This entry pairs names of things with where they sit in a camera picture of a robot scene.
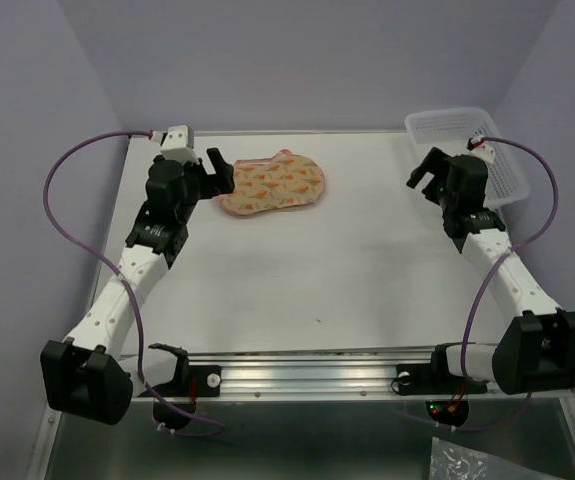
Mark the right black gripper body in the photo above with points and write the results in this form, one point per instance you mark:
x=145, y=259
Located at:
x=445, y=196

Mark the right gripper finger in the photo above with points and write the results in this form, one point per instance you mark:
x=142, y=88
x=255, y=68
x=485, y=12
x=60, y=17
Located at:
x=434, y=163
x=430, y=192

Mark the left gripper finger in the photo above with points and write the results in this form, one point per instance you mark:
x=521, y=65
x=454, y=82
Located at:
x=221, y=182
x=221, y=167

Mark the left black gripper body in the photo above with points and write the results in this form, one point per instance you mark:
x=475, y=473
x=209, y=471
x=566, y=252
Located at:
x=193, y=175

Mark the floral mesh laundry bag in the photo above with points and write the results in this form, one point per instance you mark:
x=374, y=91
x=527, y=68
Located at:
x=283, y=181

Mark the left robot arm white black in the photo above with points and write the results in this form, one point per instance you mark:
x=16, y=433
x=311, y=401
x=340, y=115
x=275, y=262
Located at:
x=99, y=367

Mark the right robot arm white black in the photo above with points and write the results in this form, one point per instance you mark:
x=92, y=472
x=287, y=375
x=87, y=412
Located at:
x=537, y=351

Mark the clear plastic bag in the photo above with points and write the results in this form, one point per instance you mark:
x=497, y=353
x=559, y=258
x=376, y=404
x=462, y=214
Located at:
x=451, y=461

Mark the white plastic mesh basket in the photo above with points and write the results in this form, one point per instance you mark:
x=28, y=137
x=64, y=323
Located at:
x=451, y=129

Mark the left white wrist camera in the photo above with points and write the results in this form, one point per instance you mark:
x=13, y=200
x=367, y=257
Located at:
x=178, y=145

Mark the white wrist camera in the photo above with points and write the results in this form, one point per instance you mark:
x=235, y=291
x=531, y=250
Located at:
x=178, y=145
x=478, y=148

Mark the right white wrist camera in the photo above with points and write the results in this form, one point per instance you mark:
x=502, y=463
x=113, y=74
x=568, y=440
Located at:
x=478, y=148

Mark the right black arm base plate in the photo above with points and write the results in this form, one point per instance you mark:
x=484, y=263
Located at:
x=433, y=378

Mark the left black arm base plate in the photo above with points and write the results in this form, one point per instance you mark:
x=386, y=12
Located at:
x=171, y=373

